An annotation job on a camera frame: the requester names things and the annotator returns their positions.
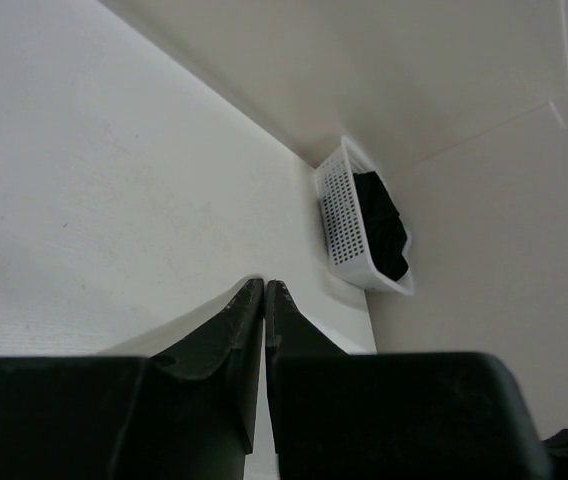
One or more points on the black tank top pile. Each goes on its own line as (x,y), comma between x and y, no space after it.
(385,231)

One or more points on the white plastic basket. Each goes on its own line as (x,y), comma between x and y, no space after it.
(349,255)

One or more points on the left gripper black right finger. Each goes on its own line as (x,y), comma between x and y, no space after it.
(442,415)

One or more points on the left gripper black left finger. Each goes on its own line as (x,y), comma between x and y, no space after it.
(186,412)

